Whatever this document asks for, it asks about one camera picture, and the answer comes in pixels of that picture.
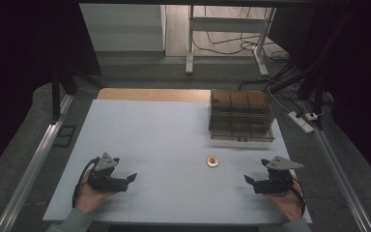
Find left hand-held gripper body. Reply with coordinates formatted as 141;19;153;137
87;152;124;193

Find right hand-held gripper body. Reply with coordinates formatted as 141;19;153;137
260;156;305;195

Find small round gold badge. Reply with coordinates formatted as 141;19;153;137
205;155;220;169

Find clear brown drawer organizer box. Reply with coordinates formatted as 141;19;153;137
208;89;276;143

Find person's right hand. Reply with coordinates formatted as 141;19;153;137
264;178;304;222

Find person's left hand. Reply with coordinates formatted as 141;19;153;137
74;169;118;216

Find white table mat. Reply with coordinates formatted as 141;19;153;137
43;99;313;225

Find white power strip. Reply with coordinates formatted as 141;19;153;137
287;110;315;134

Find white plug adapter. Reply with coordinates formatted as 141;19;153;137
304;110;325;122

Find black metal stand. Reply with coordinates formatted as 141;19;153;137
50;54;105;123

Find black tripod stand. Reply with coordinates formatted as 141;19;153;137
266;6;356;131

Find dark curtain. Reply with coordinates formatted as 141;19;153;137
267;0;371;191
0;0;102;183

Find white cabinet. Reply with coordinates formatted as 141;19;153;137
78;3;167;53

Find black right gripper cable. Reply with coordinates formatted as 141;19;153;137
289;175;307;218

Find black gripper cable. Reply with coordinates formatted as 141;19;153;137
289;175;307;218
71;157;101;209

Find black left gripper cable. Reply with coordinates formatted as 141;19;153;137
71;157;101;209

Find aluminium floor rail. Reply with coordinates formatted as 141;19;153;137
0;93;75;232
299;99;371;232

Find black floor cables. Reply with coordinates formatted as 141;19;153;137
191;6;303;93

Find white metal desk frame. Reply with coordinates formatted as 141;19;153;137
185;4;277;77

